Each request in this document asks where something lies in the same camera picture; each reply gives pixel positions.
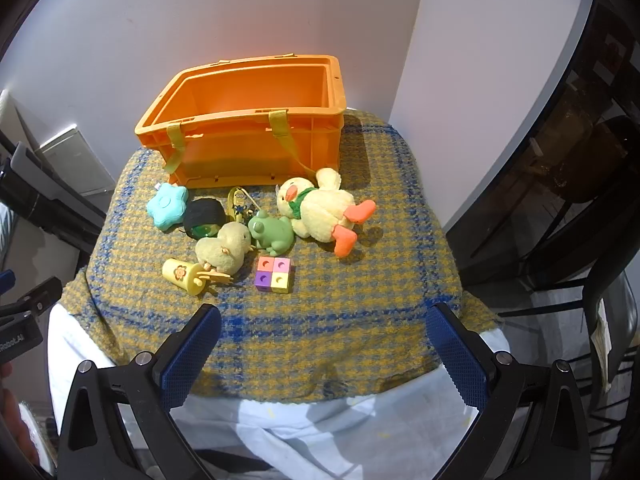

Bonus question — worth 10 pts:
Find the black equipment stand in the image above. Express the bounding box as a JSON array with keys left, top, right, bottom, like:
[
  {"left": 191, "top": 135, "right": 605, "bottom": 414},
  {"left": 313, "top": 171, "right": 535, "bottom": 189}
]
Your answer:
[{"left": 0, "top": 90, "right": 107, "bottom": 263}]

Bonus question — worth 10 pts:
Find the black chair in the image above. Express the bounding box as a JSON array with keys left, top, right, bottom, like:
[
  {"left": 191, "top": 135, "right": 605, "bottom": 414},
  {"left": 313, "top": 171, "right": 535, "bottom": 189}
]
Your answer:
[{"left": 500, "top": 115, "right": 640, "bottom": 480}]

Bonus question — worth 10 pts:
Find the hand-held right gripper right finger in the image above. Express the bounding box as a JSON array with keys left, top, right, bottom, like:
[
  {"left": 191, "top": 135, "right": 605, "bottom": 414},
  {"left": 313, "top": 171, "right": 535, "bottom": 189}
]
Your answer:
[{"left": 427, "top": 303, "right": 591, "bottom": 480}]

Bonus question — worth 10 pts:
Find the grey wall panel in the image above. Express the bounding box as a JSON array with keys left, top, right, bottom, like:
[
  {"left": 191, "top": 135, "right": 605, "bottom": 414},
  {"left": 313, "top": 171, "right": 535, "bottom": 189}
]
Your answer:
[{"left": 37, "top": 127, "right": 118, "bottom": 197}]

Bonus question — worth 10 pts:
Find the yellow flower cup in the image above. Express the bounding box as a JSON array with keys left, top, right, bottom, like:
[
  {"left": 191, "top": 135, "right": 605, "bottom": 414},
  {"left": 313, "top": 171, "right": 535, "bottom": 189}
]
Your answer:
[{"left": 162, "top": 258, "right": 208, "bottom": 297}]

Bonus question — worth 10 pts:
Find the green rubber frog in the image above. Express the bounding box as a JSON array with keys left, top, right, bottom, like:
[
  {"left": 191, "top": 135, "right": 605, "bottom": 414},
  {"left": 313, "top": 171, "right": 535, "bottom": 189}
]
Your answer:
[{"left": 248, "top": 210, "right": 294, "bottom": 257}]

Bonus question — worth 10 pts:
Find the large yellow duck plush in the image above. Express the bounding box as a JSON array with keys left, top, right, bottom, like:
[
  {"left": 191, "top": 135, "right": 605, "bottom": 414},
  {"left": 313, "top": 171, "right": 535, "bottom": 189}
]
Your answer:
[{"left": 276, "top": 167, "right": 377, "bottom": 259}]

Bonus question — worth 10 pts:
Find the yellow ribbon strap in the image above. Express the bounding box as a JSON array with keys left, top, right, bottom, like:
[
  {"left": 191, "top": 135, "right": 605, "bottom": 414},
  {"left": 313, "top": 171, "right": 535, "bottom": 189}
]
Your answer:
[
  {"left": 166, "top": 122, "right": 187, "bottom": 177},
  {"left": 268, "top": 109, "right": 316, "bottom": 181}
]

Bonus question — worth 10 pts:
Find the coloured block cube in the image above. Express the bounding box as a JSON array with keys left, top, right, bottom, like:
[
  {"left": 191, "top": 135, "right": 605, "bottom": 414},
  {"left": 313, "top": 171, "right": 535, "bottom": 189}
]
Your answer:
[{"left": 255, "top": 256, "right": 293, "bottom": 294}]

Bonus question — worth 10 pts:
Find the yellow figure keychain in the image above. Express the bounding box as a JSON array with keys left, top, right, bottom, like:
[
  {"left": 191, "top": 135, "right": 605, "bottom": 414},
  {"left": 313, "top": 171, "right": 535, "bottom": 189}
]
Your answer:
[{"left": 227, "top": 186, "right": 262, "bottom": 224}]

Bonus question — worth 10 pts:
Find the black green ball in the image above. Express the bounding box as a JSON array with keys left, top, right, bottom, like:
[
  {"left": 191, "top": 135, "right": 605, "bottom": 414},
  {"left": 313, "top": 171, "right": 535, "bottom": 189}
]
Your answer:
[{"left": 183, "top": 198, "right": 228, "bottom": 239}]

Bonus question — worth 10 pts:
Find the small yellow chick plush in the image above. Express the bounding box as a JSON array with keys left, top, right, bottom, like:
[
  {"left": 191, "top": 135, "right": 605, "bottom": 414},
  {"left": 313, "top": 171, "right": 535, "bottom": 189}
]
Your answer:
[{"left": 195, "top": 222, "right": 252, "bottom": 283}]

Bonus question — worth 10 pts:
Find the teal star plush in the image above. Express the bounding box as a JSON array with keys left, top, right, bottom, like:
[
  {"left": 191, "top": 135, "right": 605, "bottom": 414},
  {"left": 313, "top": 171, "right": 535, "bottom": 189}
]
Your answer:
[{"left": 146, "top": 183, "right": 191, "bottom": 231}]

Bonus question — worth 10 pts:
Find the orange plastic crate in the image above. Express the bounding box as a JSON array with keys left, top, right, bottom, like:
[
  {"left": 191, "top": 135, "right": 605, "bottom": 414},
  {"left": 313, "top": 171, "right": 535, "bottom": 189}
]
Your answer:
[{"left": 134, "top": 54, "right": 348, "bottom": 190}]

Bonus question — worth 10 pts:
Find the person's left forearm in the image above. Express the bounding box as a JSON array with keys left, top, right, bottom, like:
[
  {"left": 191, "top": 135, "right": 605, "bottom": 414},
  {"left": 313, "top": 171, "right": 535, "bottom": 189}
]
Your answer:
[{"left": 0, "top": 387, "right": 40, "bottom": 467}]

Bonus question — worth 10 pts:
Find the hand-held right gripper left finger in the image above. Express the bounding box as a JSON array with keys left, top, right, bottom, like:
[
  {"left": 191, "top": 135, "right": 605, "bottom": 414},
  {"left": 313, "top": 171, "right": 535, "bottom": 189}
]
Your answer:
[{"left": 57, "top": 304, "right": 222, "bottom": 480}]

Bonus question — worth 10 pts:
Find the yellow blue plaid blanket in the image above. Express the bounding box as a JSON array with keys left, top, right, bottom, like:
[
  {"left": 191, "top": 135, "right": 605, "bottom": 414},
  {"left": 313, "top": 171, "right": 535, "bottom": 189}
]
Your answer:
[{"left": 67, "top": 107, "right": 505, "bottom": 404}]

